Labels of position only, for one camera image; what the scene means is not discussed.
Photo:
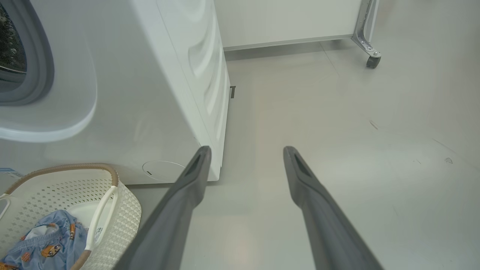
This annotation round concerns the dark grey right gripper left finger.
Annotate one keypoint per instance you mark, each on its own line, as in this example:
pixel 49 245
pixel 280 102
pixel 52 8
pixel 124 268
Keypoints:
pixel 168 225

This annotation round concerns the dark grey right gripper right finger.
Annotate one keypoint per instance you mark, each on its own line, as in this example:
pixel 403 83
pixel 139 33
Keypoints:
pixel 326 232

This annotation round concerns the blue printed garment white lining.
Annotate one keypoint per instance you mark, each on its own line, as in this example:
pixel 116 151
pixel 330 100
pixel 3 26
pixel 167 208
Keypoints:
pixel 56 240

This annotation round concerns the white front-load washing machine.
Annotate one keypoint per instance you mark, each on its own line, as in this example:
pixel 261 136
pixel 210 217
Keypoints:
pixel 150 93

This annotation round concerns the cream perforated basket brown rim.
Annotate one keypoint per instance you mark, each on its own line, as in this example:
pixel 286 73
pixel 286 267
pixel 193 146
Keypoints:
pixel 123 225

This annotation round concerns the blue energy label sticker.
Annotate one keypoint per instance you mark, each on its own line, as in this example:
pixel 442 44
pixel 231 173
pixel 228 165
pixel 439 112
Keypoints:
pixel 11 173

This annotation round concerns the metal caster leg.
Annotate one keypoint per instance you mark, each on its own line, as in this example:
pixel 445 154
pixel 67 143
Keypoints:
pixel 365 41

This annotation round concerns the white partition panel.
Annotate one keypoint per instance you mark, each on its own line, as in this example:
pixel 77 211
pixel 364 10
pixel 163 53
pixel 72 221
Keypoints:
pixel 285 18

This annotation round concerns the grey T-shaped metal bracket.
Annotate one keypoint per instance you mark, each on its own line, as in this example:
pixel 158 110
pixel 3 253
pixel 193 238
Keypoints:
pixel 232 92

